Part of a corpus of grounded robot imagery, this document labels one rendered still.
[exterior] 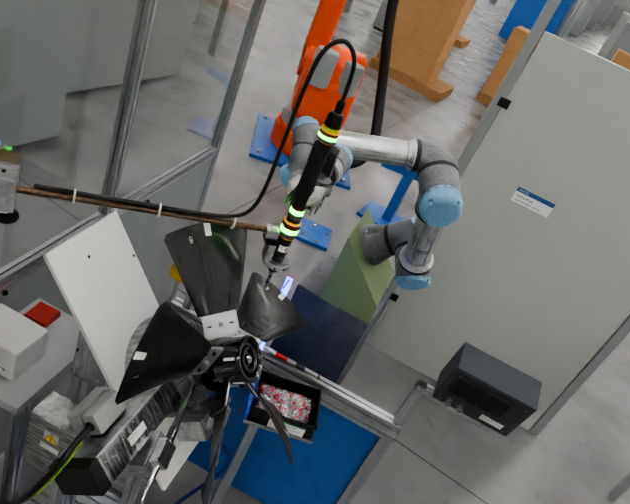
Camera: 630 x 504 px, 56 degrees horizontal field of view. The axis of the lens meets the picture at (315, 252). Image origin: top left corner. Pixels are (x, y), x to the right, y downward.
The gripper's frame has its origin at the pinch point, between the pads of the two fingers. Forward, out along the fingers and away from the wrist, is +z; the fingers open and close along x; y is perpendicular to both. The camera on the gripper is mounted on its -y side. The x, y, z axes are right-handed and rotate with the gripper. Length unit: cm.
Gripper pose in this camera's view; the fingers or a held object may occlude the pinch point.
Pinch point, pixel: (300, 195)
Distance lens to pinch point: 130.9
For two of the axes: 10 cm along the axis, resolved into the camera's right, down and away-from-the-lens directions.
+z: -3.2, 4.3, -8.4
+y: -3.5, 7.7, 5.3
